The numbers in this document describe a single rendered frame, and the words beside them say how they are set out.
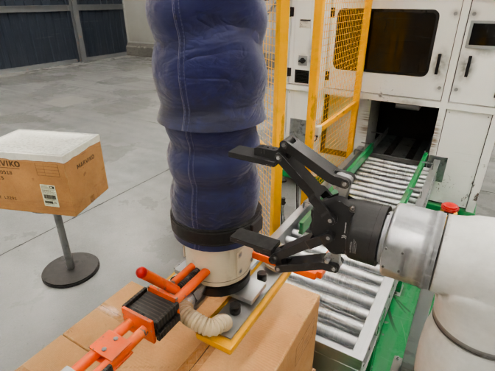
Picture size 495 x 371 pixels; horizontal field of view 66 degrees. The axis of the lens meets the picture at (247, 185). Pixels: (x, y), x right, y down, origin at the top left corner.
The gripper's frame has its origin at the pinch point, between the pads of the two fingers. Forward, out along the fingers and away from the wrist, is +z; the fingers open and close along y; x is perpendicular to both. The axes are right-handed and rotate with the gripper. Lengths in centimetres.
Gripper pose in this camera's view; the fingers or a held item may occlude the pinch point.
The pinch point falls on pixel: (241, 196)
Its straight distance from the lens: 55.0
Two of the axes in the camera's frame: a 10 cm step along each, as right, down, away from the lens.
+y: 0.0, 9.0, 4.4
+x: 5.1, -3.8, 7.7
